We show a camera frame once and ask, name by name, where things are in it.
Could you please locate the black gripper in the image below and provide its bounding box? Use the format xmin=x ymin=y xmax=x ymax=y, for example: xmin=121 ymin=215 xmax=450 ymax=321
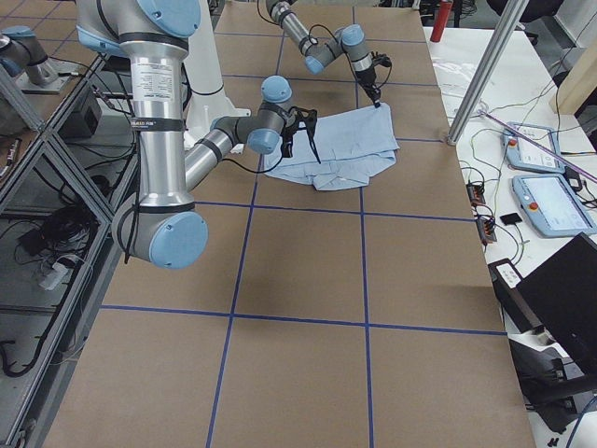
xmin=355 ymin=68 xmax=382 ymax=108
xmin=281 ymin=125 xmax=299 ymax=158

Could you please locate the light blue button shirt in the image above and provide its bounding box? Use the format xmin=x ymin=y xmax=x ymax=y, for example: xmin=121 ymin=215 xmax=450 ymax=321
xmin=263 ymin=103 xmax=399 ymax=191

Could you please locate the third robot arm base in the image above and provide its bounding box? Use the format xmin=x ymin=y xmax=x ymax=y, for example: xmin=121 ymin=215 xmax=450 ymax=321
xmin=1 ymin=25 xmax=79 ymax=94

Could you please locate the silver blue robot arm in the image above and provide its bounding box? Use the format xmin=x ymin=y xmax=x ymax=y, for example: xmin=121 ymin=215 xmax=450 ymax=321
xmin=266 ymin=1 xmax=391 ymax=108
xmin=76 ymin=1 xmax=298 ymax=269

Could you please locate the clear plastic bag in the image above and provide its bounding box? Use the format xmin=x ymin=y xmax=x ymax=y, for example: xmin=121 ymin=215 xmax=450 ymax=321
xmin=431 ymin=56 xmax=478 ymax=98

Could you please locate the red cylinder bottle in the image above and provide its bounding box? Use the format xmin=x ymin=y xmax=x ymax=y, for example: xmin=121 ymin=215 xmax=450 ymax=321
xmin=430 ymin=0 xmax=453 ymax=43

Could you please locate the red black electronics board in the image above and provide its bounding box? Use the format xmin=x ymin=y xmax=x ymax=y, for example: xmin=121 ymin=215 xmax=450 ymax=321
xmin=475 ymin=215 xmax=497 ymax=246
xmin=466 ymin=183 xmax=486 ymax=206

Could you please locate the upper blue teach pendant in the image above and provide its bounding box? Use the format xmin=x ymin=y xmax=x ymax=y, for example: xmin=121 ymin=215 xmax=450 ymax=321
xmin=503 ymin=121 xmax=565 ymax=175

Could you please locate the blue teach pendant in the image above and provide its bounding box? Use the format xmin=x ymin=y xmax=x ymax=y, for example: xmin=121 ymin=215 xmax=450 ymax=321
xmin=503 ymin=121 xmax=565 ymax=175
xmin=511 ymin=174 xmax=596 ymax=238

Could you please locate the small black square pad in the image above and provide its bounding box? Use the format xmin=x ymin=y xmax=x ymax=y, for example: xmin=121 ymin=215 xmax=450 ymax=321
xmin=499 ymin=213 xmax=522 ymax=226

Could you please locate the brown paper table cover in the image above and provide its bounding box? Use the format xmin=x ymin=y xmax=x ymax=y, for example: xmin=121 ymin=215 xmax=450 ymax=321
xmin=44 ymin=6 xmax=535 ymax=447

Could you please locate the wooden beam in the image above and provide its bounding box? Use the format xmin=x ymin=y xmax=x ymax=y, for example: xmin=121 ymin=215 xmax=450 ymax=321
xmin=555 ymin=0 xmax=597 ymax=116

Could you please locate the grey box under rack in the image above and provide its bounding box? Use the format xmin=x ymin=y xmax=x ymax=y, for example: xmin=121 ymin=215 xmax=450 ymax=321
xmin=59 ymin=90 xmax=102 ymax=139

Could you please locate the lower blue teach pendant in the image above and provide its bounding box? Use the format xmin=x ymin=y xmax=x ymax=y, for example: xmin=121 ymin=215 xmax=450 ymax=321
xmin=511 ymin=174 xmax=596 ymax=238

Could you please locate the purple grabber stick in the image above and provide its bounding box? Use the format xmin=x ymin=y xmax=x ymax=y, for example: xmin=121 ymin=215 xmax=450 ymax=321
xmin=484 ymin=110 xmax=597 ymax=181

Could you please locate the white power strip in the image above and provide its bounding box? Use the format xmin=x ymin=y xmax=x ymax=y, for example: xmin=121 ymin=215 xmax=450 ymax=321
xmin=39 ymin=259 xmax=75 ymax=291

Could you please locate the black power box with label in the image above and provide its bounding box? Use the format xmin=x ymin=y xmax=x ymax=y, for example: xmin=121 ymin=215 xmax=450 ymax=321
xmin=488 ymin=259 xmax=544 ymax=332

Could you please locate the black monitor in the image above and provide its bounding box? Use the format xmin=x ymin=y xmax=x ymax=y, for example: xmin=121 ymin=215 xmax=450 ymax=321
xmin=517 ymin=233 xmax=596 ymax=373

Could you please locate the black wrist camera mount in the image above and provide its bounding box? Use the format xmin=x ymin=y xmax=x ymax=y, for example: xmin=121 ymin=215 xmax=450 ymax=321
xmin=370 ymin=51 xmax=393 ymax=69
xmin=287 ymin=106 xmax=318 ymax=137

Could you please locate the aluminium frame post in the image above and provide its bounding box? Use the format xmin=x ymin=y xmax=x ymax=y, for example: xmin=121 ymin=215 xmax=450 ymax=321
xmin=446 ymin=0 xmax=528 ymax=146

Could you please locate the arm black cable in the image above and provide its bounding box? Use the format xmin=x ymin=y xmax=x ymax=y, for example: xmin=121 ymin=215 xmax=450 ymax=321
xmin=256 ymin=0 xmax=391 ymax=94
xmin=121 ymin=106 xmax=323 ymax=265

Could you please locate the aluminium frame rack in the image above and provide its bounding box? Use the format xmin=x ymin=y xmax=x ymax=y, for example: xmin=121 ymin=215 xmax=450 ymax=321
xmin=1 ymin=56 xmax=137 ymax=447

